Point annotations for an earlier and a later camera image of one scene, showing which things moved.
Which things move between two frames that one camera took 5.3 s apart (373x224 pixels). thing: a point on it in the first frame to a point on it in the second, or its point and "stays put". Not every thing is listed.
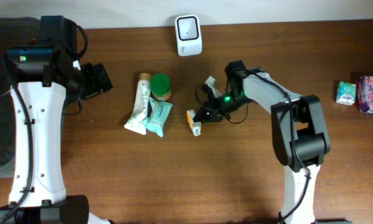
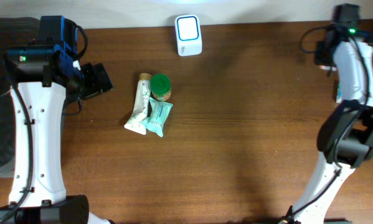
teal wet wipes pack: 160,110 stays put
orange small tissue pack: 195,126 to 329,68
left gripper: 99,80 stays put
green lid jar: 160,86 stays put
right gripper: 215,114 to 318,61
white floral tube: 134,123 stays put
